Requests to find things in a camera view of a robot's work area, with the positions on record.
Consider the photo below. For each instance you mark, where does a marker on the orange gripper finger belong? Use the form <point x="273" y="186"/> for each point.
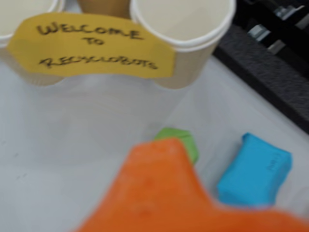
<point x="154" y="193"/>
<point x="260" y="221"/>

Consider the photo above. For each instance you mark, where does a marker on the blue paper ball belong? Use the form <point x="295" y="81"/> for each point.
<point x="253" y="171"/>

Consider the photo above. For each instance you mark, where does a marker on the green paper ball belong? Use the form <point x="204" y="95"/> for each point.
<point x="183" y="137"/>

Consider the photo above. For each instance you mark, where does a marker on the yellow welcome paper sign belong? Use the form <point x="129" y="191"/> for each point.
<point x="91" y="55"/>

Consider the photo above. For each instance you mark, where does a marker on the paper cup with orange tag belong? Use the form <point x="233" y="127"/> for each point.
<point x="183" y="26"/>

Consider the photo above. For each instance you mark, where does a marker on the paper cup with green tag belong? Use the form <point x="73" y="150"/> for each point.
<point x="14" y="72"/>

